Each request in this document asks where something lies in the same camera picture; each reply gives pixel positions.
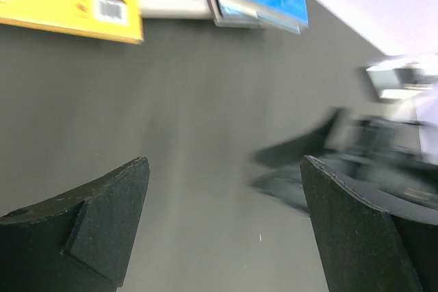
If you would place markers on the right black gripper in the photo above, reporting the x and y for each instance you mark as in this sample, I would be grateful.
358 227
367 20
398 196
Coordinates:
373 157

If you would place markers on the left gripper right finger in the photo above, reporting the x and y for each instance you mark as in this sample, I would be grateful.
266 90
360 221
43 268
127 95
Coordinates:
369 240

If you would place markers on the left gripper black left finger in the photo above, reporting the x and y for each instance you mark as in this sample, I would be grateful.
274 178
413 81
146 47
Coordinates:
80 240

